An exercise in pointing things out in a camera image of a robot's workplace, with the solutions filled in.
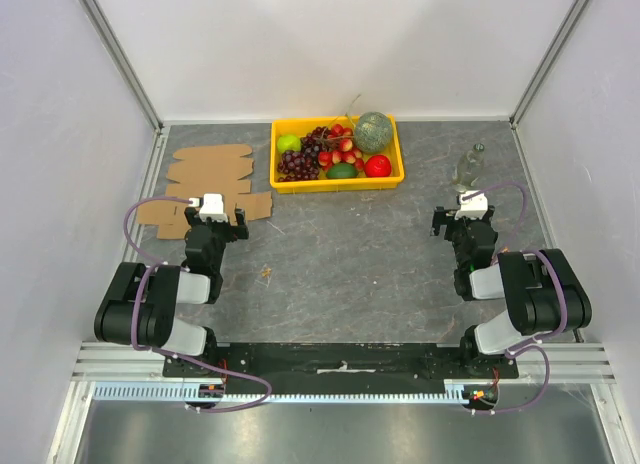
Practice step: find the red cherry bunch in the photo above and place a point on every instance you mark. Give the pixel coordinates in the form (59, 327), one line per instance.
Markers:
(346, 152)

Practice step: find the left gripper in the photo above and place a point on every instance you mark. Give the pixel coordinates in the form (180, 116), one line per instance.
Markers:
(234, 232)

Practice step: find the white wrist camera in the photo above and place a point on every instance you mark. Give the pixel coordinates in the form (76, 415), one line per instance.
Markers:
(212, 208)
(472, 205)

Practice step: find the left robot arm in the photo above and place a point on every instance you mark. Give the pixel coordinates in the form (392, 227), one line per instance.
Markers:
(139, 306)

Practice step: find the small clear snack wrapper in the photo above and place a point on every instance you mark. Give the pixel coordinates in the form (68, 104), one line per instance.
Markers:
(265, 275)

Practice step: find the clear glass bottle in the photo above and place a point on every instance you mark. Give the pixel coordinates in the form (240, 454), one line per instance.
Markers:
(469, 168)

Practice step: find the red tomato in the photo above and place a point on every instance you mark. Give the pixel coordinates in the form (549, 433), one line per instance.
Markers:
(378, 166)

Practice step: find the brown cardboard box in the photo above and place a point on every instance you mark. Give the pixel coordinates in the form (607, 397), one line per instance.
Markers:
(197, 171)

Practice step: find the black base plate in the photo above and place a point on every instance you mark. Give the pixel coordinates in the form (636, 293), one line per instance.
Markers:
(427, 360)

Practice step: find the dark purple grape bunch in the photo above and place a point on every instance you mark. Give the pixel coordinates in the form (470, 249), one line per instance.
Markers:
(294, 166)

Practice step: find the green avocado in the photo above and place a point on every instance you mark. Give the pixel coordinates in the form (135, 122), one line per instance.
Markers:
(342, 171)

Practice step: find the green apple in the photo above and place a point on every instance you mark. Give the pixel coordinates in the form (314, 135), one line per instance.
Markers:
(288, 142)

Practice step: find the yellow plastic tray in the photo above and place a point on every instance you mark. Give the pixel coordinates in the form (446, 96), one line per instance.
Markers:
(322, 183)

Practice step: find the green netted melon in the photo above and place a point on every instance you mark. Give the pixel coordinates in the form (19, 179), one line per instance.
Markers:
(373, 132)

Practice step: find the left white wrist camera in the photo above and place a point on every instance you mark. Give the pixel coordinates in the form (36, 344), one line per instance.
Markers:
(212, 208)

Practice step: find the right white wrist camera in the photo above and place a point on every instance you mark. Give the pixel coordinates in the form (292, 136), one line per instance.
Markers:
(472, 205)

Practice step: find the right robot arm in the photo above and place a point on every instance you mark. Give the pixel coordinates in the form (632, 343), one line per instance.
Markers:
(542, 294)

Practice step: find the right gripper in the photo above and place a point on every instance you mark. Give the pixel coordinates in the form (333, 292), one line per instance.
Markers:
(445, 223)

